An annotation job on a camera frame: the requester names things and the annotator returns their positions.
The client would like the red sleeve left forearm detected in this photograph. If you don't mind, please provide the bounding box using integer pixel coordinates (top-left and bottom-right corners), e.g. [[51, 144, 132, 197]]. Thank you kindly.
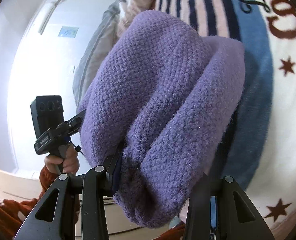
[[0, 166, 58, 239]]

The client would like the purple knit sweater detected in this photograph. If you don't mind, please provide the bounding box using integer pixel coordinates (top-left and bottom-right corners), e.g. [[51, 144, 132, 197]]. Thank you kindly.
[[79, 10, 242, 228]]

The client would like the black cable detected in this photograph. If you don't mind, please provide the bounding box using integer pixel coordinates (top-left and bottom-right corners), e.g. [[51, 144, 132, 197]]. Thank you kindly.
[[69, 139, 85, 157]]

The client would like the striped fleece blanket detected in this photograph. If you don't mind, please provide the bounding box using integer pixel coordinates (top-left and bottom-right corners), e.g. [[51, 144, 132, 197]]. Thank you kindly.
[[156, 0, 296, 239]]

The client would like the person's left hand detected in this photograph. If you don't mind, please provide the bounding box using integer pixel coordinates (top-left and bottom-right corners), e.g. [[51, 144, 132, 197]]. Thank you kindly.
[[44, 144, 80, 175]]

